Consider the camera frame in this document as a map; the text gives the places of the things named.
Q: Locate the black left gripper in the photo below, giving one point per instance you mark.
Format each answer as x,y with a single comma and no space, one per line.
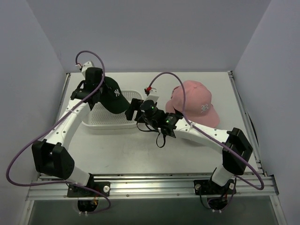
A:
98,94

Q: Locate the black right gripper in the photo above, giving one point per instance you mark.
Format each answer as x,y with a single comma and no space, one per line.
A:
135,108

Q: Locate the dark green baseball cap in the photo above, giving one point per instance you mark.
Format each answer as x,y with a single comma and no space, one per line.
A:
112,98

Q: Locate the plain pink baseball cap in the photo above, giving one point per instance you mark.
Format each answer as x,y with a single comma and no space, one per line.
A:
175,102

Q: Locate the pink cap with white logo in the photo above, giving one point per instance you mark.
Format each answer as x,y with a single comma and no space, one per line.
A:
197,104

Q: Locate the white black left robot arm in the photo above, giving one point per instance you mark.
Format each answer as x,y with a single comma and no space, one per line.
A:
51,155

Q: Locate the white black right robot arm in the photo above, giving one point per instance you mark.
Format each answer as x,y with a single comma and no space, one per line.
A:
232,145

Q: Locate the white perforated plastic basket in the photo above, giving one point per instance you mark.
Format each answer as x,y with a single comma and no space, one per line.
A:
101,119

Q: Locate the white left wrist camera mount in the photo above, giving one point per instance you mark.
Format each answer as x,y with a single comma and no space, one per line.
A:
84,67

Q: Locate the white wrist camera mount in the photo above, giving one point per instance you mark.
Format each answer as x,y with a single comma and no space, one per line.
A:
151,94
84,67

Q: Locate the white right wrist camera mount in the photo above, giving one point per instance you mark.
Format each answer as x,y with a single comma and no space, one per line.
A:
151,94

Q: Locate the aluminium mounting rail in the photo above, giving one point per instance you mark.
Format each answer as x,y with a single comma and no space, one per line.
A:
154,187

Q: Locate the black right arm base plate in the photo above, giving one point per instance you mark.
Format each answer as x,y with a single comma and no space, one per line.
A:
208,187

